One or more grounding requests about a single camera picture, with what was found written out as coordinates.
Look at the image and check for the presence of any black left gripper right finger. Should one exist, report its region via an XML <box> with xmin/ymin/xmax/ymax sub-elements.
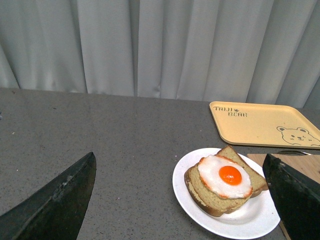
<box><xmin>262</xmin><ymin>154</ymin><xmax>320</xmax><ymax>240</ymax></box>

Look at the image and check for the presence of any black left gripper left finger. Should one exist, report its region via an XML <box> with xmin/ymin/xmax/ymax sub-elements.
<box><xmin>0</xmin><ymin>152</ymin><xmax>97</xmax><ymax>240</ymax></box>

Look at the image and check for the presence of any white round plate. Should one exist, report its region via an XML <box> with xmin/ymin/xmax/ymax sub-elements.
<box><xmin>172</xmin><ymin>148</ymin><xmax>280</xmax><ymax>240</ymax></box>

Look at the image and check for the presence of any bamboo cutting board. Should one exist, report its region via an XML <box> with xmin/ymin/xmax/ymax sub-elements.
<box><xmin>247</xmin><ymin>151</ymin><xmax>320</xmax><ymax>240</ymax></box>

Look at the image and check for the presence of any bread slice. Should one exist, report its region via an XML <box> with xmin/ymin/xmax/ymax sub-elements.
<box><xmin>184</xmin><ymin>164</ymin><xmax>251</xmax><ymax>217</ymax></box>
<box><xmin>216</xmin><ymin>145</ymin><xmax>268</xmax><ymax>198</ymax></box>

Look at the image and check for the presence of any fried egg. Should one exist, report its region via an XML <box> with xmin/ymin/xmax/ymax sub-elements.
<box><xmin>197</xmin><ymin>155</ymin><xmax>253</xmax><ymax>199</ymax></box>

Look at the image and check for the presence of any yellow bear tray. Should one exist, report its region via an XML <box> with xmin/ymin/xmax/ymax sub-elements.
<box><xmin>209</xmin><ymin>101</ymin><xmax>320</xmax><ymax>149</ymax></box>

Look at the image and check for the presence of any bottom bread slice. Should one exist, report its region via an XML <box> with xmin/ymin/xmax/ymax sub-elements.
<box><xmin>184</xmin><ymin>164</ymin><xmax>251</xmax><ymax>217</ymax></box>

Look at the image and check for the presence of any grey curtain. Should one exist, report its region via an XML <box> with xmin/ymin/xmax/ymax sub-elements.
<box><xmin>0</xmin><ymin>0</ymin><xmax>320</xmax><ymax>109</ymax></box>

